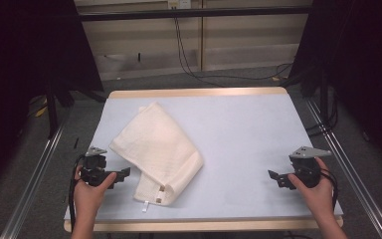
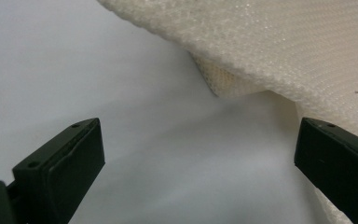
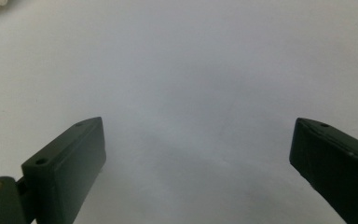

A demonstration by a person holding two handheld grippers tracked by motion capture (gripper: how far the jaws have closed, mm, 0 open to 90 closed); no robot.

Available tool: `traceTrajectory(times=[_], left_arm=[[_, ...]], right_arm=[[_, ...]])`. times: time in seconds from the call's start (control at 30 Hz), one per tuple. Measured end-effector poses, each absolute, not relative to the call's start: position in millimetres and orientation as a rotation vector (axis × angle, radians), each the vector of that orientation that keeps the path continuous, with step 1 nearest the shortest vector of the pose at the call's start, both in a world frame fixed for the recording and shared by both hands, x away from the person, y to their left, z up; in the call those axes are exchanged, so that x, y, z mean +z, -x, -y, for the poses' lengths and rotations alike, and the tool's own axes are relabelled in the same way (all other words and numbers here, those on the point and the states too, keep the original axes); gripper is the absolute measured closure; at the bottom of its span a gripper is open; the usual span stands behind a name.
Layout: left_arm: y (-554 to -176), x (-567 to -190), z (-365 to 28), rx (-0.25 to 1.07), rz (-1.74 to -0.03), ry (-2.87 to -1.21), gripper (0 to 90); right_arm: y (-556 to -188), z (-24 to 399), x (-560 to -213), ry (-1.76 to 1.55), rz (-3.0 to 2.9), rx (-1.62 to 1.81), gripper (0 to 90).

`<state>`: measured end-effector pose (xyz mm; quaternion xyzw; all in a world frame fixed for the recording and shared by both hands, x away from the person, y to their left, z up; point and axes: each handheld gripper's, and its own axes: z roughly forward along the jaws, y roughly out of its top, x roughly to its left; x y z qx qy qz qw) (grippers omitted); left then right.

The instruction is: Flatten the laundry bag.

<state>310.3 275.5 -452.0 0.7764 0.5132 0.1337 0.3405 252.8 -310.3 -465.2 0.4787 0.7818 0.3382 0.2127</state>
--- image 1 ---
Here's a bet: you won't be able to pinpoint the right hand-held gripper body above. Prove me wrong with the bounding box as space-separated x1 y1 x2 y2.
288 145 332 189

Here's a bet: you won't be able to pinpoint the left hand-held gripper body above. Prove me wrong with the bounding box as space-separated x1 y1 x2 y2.
79 146 117 189

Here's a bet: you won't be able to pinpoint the white mesh laundry bag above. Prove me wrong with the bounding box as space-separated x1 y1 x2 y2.
108 101 205 213

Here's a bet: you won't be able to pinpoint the person's left hand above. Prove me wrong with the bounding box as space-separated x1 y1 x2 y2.
73 164 118 217

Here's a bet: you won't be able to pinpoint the person's right hand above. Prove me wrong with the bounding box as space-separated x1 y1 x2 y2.
286 156 335 217

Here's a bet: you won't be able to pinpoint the light blue mat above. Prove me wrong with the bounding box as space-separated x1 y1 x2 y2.
63 94 344 223

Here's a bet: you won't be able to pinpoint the black metal stand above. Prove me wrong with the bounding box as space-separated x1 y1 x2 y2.
318 71 332 128
44 84 62 139

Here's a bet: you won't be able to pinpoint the yellow tape strip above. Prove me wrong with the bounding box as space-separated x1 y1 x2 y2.
34 105 50 118

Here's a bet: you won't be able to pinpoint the wooden table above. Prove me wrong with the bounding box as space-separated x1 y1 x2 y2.
63 87 344 233

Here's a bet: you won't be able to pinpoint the black curtain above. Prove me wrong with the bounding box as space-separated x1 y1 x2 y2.
0 0 104 198
289 0 382 175

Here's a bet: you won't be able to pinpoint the black horizontal bar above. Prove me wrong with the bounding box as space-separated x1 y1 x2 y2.
79 5 313 22

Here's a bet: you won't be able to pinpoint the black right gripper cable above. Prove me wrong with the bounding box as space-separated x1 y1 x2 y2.
318 167 340 211

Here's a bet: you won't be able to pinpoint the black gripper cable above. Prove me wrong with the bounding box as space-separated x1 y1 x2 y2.
318 167 340 211
67 153 88 231

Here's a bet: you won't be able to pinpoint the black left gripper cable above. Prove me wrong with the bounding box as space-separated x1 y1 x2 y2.
67 153 88 231

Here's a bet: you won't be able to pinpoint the black floor cables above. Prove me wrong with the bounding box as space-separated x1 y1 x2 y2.
305 94 340 138

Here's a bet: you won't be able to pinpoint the metal floor rail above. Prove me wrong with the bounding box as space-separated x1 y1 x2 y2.
0 120 68 239
305 99 382 239

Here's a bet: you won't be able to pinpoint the black hanging wall cable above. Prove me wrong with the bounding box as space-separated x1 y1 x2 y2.
173 16 293 89

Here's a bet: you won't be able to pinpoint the white wall outlet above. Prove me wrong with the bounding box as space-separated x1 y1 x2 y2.
167 0 193 10

